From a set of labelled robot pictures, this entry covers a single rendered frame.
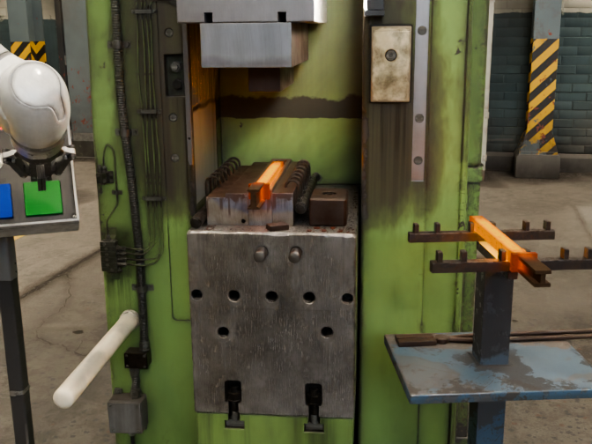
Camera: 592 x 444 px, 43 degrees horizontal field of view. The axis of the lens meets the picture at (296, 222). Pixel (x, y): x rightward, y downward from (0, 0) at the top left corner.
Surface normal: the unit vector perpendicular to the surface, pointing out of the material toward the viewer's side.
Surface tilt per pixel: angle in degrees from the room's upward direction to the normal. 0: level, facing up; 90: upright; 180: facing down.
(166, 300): 90
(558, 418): 0
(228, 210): 90
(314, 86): 90
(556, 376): 0
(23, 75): 59
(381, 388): 90
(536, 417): 0
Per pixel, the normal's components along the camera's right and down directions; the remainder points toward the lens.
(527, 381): -0.01, -0.97
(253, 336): -0.10, 0.25
